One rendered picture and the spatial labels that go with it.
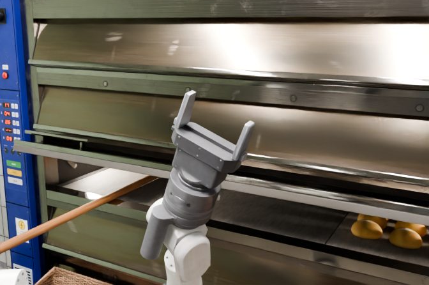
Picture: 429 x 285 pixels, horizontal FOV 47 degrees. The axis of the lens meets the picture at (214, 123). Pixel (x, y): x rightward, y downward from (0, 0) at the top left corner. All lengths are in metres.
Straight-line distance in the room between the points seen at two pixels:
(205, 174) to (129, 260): 1.25
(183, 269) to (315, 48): 0.81
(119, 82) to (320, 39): 0.76
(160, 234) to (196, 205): 0.08
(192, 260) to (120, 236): 1.16
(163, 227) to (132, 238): 1.15
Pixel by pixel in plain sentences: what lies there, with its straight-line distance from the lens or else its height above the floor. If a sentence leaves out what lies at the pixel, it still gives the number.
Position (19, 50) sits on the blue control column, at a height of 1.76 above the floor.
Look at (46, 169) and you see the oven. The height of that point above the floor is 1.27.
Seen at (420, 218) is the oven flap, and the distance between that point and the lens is 1.33.
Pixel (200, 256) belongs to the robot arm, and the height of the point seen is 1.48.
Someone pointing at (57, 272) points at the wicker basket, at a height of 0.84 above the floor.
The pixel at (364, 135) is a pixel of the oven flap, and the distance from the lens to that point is 1.46.
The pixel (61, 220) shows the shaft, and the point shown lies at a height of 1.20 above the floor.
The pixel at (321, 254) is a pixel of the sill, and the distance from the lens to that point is 1.60.
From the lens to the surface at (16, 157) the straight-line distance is 2.26.
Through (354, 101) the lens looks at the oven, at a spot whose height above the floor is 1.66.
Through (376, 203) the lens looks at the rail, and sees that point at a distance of 1.34.
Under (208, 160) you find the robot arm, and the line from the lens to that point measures 0.76.
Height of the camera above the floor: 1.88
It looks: 12 degrees down
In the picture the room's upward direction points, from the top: straight up
